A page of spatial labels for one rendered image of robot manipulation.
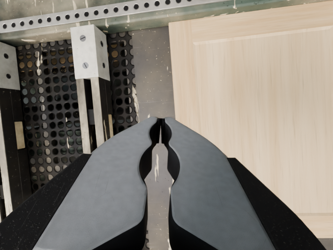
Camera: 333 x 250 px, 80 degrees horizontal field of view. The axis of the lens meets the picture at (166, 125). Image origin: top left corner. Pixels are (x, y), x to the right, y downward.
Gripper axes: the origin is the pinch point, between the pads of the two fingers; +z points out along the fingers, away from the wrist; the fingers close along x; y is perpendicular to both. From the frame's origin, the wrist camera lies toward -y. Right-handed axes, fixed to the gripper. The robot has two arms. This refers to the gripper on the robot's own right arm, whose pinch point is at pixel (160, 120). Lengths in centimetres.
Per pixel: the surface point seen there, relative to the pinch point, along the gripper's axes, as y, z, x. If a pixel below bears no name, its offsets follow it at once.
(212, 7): -5.8, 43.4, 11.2
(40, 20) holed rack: -1, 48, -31
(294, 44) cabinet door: 1, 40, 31
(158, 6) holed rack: -5.3, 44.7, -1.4
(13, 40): 4, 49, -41
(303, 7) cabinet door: -7, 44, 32
